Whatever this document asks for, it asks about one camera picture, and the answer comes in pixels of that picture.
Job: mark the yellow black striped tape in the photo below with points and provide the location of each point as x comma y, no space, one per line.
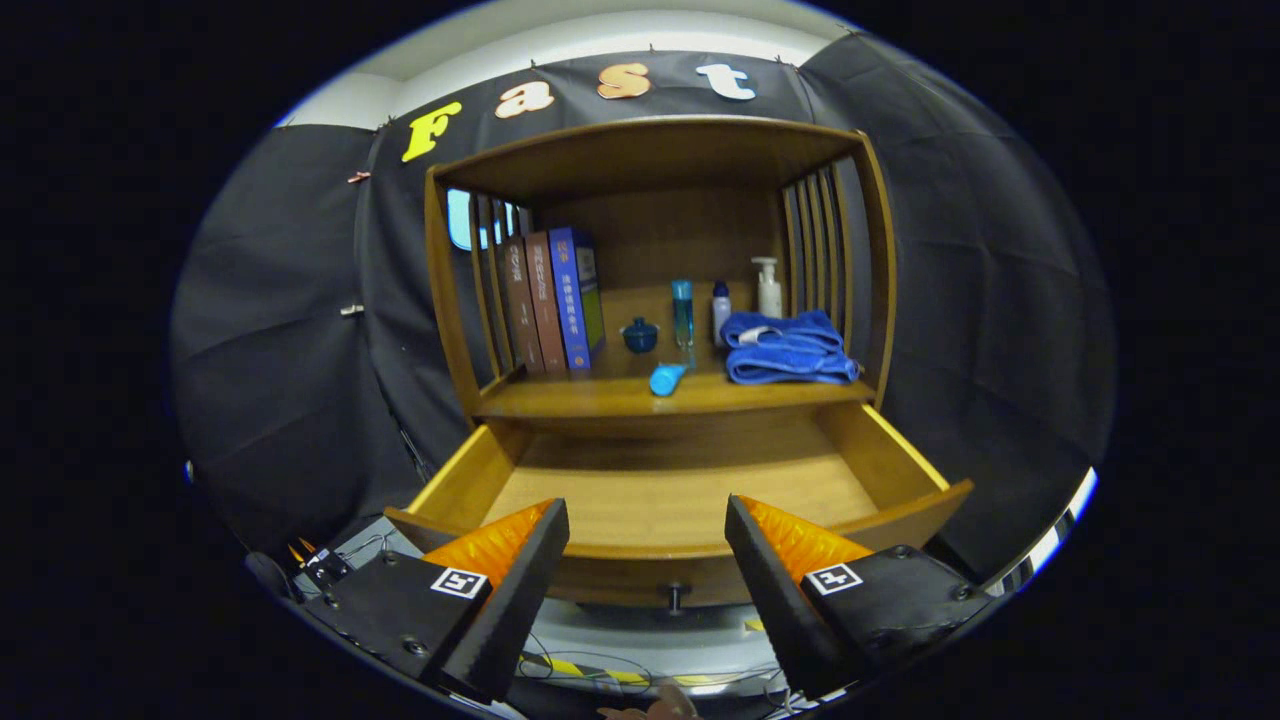
565,665

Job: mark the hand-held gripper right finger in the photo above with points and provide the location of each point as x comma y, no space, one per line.
775,600

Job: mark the reddish brown book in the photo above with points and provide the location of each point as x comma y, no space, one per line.
545,300

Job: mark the blue book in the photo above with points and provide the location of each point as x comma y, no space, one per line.
572,295

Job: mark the blue glass bottle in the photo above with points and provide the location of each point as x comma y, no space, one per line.
682,310

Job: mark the dark blue lidded teacup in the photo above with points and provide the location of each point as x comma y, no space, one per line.
640,337

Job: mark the wooden cabinet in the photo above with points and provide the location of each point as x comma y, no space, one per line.
680,230

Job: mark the wooden countertop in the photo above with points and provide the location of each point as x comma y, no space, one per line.
600,395

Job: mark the wooden drawer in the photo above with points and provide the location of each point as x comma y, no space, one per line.
680,490

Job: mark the white slotted panel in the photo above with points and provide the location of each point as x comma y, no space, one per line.
1060,525

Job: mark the white bottle with blue cap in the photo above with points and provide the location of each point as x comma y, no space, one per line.
721,315

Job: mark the folded blue towel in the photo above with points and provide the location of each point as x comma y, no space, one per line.
790,350

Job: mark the light blue tube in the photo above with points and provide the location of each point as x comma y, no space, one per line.
665,380

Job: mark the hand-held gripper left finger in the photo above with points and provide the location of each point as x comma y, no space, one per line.
510,605

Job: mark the white pump bottle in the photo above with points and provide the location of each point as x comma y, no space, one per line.
768,295

